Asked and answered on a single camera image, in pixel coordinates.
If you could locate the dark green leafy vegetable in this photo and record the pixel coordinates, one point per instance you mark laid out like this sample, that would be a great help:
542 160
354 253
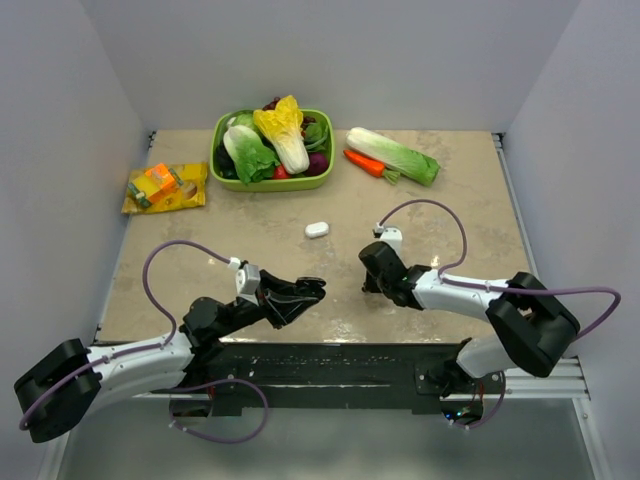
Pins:
314 136

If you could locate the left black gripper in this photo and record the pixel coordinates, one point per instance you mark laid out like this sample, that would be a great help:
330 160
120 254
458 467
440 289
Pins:
269 295

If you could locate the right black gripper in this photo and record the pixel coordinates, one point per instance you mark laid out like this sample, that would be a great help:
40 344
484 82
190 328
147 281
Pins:
370 286

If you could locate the green lettuce in basket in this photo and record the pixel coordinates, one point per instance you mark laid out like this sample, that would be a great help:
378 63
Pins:
253 161

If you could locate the black earbud charging case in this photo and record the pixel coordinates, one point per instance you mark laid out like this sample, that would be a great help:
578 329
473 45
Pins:
310 287

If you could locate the yellow napa cabbage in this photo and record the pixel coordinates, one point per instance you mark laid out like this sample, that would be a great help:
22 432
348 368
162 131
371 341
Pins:
282 128

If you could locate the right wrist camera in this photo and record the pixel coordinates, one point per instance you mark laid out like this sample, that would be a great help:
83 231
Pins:
390 235

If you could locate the white earbud charging case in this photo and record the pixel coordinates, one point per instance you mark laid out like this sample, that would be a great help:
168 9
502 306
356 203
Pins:
316 230

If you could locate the purple onion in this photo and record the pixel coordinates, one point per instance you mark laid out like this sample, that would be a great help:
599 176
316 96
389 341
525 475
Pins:
318 164

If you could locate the orange juice box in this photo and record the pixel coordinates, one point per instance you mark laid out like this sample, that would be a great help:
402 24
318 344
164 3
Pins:
153 185

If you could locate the orange toy carrot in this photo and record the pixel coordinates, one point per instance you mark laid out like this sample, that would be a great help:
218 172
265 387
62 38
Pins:
372 167

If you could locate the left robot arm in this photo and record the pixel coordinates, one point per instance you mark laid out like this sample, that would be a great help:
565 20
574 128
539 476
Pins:
74 380

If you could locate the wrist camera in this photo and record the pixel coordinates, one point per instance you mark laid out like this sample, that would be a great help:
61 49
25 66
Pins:
390 235
247 276

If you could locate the yellow snack bag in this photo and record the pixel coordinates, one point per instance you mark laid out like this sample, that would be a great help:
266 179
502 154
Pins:
190 195

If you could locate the round green cabbage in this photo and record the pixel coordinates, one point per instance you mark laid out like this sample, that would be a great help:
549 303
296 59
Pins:
245 119

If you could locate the napa cabbage on table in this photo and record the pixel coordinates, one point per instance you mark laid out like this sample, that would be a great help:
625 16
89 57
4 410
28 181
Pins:
408 162

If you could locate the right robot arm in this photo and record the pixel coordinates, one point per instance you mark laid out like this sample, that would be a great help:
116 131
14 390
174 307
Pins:
532 329

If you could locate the dark red grapes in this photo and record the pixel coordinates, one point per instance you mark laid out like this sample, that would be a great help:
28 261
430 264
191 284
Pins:
272 105

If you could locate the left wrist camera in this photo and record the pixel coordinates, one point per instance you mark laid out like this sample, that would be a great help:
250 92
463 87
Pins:
247 276

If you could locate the green plastic basket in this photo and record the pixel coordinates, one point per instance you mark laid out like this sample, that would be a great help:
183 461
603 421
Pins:
299 183

